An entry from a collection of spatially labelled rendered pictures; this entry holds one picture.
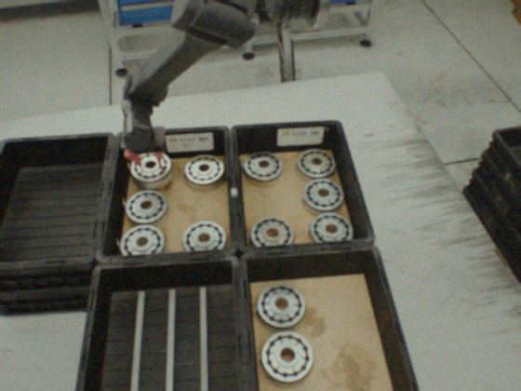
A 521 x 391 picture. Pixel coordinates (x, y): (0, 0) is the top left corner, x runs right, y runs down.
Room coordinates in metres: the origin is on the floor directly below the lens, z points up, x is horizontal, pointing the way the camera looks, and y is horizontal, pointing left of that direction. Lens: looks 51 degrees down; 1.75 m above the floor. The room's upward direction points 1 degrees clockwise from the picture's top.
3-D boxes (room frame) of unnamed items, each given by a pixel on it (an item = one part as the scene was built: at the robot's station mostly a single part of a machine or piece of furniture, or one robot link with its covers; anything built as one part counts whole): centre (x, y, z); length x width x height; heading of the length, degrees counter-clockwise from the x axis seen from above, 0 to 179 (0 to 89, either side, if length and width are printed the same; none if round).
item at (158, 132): (0.79, 0.28, 1.01); 0.10 x 0.07 x 0.07; 96
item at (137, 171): (0.79, 0.28, 0.89); 0.10 x 0.10 x 0.01
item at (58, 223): (0.67, 0.51, 0.87); 0.40 x 0.30 x 0.11; 6
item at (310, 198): (0.74, -0.16, 0.86); 0.10 x 0.10 x 0.01
